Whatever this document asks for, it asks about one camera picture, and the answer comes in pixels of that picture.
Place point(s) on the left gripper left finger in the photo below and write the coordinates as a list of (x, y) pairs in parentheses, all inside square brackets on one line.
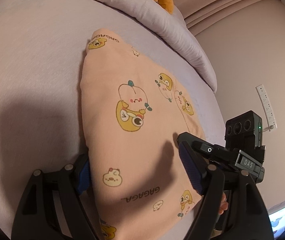
[(50, 207)]

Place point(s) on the black tracker camera box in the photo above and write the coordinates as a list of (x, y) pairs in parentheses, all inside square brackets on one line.
[(244, 132)]

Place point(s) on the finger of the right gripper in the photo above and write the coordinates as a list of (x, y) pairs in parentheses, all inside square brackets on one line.
[(195, 139)]

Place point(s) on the lilac folded duvet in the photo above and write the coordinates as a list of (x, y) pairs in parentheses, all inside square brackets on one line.
[(171, 31)]

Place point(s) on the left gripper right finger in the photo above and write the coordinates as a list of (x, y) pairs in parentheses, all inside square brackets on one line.
[(217, 175)]

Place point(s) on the person right hand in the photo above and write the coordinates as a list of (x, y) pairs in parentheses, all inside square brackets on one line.
[(223, 205)]

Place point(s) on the lilac bed sheet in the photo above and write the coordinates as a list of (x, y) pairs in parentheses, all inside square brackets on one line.
[(42, 47)]

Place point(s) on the peach cartoon print shirt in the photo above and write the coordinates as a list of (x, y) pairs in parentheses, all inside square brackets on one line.
[(132, 111)]

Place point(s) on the white wall socket strip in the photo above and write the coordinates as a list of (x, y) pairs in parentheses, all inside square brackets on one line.
[(268, 110)]

